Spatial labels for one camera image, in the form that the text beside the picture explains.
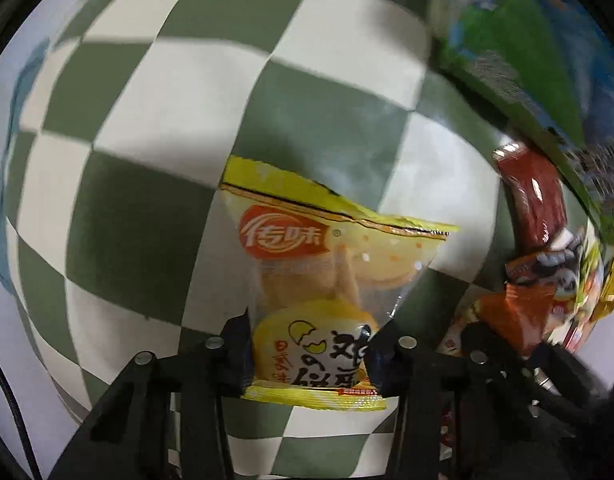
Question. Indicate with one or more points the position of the yellow egg cake snack packet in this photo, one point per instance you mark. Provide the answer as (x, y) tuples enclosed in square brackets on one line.
[(307, 270)]

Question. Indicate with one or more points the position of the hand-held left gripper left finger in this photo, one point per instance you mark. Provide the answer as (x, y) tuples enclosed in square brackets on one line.
[(238, 360)]

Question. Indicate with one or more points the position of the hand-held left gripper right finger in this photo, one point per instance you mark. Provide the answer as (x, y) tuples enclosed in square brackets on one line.
[(382, 366)]

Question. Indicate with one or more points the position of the dark red snack packet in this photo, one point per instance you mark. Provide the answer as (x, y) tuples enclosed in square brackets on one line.
[(532, 195)]

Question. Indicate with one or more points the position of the orange cartoon snack packet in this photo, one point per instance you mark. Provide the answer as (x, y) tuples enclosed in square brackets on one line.
[(522, 310)]

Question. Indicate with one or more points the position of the white packet with red label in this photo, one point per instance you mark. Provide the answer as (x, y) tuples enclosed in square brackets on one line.
[(449, 344)]

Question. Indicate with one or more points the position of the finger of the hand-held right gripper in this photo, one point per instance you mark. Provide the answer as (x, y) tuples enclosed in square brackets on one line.
[(487, 340)]

